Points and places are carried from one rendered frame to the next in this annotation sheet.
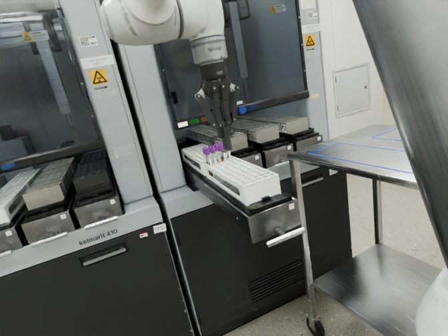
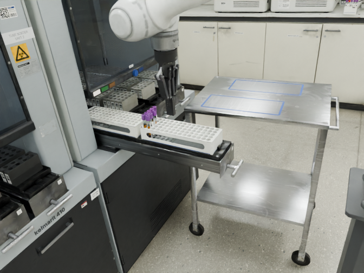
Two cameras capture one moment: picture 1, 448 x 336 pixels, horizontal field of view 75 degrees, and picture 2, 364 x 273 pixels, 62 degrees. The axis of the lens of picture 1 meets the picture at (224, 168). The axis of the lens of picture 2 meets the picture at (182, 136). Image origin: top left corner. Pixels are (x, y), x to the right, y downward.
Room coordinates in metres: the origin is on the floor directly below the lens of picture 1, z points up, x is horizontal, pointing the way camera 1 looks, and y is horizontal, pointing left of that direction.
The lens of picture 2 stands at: (0.03, 0.60, 1.39)
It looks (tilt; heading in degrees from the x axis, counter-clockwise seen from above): 30 degrees down; 320
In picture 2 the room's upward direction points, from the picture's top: 5 degrees counter-clockwise
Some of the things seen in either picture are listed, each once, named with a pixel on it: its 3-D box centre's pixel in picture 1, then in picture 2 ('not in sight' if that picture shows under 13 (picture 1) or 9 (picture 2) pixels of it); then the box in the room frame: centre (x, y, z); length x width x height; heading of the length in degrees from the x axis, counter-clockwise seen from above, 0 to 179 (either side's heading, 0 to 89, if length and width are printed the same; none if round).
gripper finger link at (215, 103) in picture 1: (215, 107); (166, 83); (0.81, -0.01, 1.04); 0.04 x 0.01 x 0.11; 19
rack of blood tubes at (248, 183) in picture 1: (237, 178); (180, 135); (0.79, -0.03, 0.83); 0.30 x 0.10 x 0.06; 19
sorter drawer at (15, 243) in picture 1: (19, 207); not in sight; (1.11, 0.83, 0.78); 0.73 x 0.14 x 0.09; 19
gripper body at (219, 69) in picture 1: (215, 81); (166, 62); (0.81, -0.02, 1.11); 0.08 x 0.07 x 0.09; 109
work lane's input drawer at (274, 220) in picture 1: (223, 183); (151, 141); (0.92, 0.01, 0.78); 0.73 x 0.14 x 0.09; 19
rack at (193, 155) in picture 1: (203, 159); (114, 122); (1.09, 0.07, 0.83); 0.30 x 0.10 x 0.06; 19
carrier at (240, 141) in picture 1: (234, 143); (128, 103); (1.17, -0.06, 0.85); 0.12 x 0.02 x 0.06; 110
